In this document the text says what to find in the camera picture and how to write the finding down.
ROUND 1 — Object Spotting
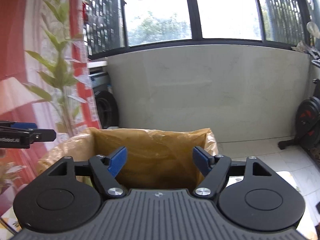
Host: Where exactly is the cardboard box with plastic liner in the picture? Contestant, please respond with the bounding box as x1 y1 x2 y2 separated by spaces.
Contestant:
36 127 219 191

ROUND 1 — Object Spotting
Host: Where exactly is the washing machine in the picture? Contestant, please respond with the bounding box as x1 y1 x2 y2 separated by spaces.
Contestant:
87 57 119 129

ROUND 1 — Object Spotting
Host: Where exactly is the black exercise bike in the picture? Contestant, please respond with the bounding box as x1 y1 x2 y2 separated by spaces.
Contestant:
278 78 319 151

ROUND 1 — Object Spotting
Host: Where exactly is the red printed wall curtain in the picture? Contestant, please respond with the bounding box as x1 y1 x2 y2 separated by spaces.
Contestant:
1 0 100 213

